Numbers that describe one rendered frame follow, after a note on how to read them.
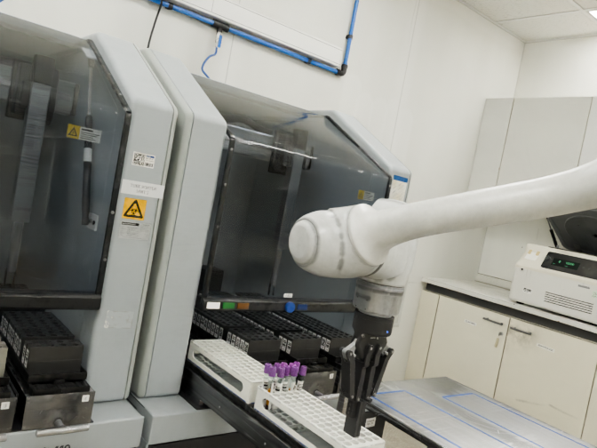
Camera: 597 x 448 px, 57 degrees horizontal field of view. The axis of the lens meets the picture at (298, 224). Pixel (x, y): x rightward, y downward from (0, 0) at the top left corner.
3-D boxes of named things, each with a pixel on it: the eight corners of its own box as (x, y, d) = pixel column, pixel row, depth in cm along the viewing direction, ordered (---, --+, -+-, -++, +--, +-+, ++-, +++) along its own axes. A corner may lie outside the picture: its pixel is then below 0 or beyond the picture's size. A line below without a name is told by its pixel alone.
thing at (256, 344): (274, 357, 158) (278, 337, 158) (278, 360, 157) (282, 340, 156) (241, 359, 151) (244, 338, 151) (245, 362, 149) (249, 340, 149)
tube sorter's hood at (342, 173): (124, 267, 177) (158, 69, 174) (274, 276, 215) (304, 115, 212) (202, 312, 137) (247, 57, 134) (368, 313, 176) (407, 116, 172)
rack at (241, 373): (185, 362, 145) (189, 340, 145) (218, 360, 152) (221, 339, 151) (246, 409, 123) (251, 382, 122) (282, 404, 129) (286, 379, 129)
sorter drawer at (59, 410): (-34, 327, 161) (-29, 297, 160) (18, 326, 170) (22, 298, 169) (25, 443, 105) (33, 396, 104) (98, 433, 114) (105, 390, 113)
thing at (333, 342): (349, 353, 178) (353, 335, 177) (354, 356, 176) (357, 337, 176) (322, 355, 170) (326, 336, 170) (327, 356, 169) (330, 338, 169)
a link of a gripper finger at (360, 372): (375, 345, 102) (370, 345, 101) (362, 404, 102) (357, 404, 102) (360, 339, 105) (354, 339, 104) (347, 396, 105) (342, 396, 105)
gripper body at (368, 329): (376, 307, 109) (367, 352, 110) (345, 306, 104) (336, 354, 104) (404, 317, 103) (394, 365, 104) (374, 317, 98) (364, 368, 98)
